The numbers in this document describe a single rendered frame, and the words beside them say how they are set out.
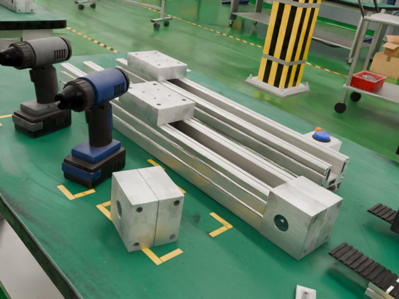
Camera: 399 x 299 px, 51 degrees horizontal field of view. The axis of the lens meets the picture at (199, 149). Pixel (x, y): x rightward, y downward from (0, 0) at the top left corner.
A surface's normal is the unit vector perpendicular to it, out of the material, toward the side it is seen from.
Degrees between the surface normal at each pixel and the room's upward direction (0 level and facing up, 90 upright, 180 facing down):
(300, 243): 90
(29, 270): 0
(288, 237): 90
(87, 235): 0
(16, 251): 0
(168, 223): 90
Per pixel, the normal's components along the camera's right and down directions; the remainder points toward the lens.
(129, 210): -0.87, 0.11
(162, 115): 0.66, 0.42
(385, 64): -0.69, 0.24
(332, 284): 0.14, -0.88
